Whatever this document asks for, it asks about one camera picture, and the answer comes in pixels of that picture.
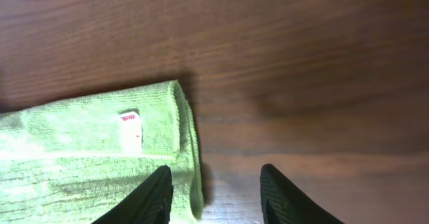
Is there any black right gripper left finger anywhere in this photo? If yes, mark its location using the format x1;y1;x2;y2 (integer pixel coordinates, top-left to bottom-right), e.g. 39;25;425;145
93;166;174;224

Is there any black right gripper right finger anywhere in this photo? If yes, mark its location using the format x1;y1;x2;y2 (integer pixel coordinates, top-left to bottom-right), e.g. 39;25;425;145
260;164;343;224

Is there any light green microfiber cloth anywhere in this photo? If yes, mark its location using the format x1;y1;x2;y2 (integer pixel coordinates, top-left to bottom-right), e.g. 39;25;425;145
1;80;204;223

